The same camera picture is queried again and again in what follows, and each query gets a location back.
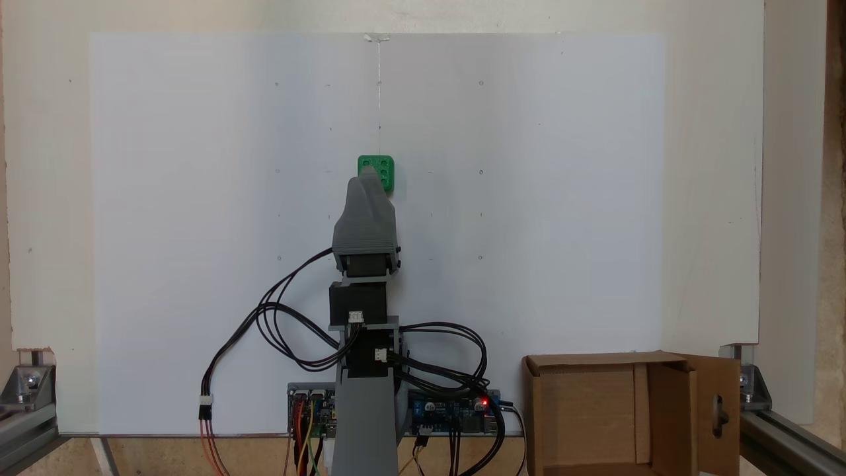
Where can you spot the green dice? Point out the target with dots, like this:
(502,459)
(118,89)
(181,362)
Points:
(386,165)

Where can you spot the brown cardboard box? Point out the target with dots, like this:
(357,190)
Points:
(581,403)

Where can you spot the white paper sheet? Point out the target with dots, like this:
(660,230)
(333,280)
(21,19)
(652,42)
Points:
(529,231)

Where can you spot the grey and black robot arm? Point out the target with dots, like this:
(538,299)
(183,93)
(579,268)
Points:
(367,423)

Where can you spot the aluminium frame post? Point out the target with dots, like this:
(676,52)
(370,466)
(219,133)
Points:
(786,443)
(23,430)

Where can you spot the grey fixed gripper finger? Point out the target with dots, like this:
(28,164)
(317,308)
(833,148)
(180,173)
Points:
(365,208)

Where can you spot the blue circuit board red LED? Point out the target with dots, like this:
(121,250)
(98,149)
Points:
(439,413)

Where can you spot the metal corner bracket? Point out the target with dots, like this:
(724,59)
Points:
(747,380)
(26,383)

